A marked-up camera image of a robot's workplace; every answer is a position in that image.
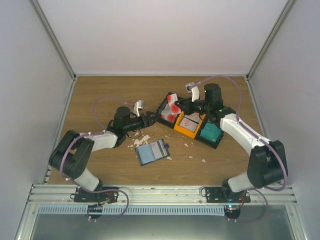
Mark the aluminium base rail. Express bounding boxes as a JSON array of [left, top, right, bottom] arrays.
[[27, 184, 297, 206]]

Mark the black bin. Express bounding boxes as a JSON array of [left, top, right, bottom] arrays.
[[195, 120, 224, 149], [156, 92, 182, 129]]

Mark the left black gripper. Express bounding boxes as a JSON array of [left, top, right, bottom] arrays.
[[124, 111, 162, 133]]

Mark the orange bin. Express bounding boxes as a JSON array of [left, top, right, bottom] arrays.
[[173, 111, 206, 139]]

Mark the white pink cards stack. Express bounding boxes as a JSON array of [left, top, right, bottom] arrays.
[[179, 117, 198, 133]]

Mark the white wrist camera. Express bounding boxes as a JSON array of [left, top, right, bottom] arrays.
[[133, 100, 144, 117], [185, 82, 200, 102]]

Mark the grey slotted cable duct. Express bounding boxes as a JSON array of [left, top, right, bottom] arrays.
[[38, 204, 225, 216]]

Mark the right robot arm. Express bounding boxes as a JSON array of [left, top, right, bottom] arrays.
[[175, 82, 288, 203]]

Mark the aluminium frame post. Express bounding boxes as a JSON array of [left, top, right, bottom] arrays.
[[29, 0, 77, 81], [246, 0, 297, 82]]

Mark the black bin left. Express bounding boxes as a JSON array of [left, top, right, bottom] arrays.
[[156, 92, 182, 129]]

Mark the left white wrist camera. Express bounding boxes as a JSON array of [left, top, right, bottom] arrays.
[[133, 100, 144, 117]]

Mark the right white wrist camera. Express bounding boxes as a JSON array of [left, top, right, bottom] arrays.
[[185, 82, 200, 102]]

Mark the red patterned cards stack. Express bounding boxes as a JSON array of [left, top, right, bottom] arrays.
[[161, 104, 177, 123]]

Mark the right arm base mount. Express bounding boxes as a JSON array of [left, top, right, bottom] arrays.
[[199, 185, 251, 221]]

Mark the black bin right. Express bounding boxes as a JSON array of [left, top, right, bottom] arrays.
[[195, 120, 224, 149]]

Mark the left aluminium frame post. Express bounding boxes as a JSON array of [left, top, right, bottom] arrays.
[[29, 0, 77, 81]]

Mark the white paper scrap pile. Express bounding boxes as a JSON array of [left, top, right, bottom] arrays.
[[127, 131, 151, 149]]

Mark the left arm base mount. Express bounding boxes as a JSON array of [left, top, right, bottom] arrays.
[[69, 186, 119, 220]]

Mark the right aluminium frame post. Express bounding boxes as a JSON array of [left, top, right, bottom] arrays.
[[246, 0, 297, 82]]

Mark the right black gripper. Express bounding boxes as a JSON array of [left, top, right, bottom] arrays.
[[175, 96, 211, 116]]

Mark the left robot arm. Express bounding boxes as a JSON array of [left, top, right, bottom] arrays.
[[48, 106, 161, 202]]

